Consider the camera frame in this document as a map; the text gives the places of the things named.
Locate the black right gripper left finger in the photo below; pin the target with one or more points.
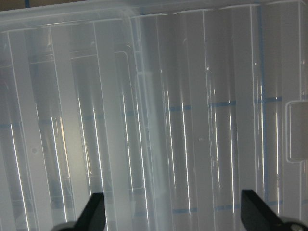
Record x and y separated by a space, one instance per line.
93 217

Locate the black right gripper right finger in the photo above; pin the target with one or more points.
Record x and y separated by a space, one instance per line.
257 216

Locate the clear plastic box lid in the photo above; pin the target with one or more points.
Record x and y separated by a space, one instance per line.
224 107

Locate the clear plastic storage box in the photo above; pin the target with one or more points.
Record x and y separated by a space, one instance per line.
70 122

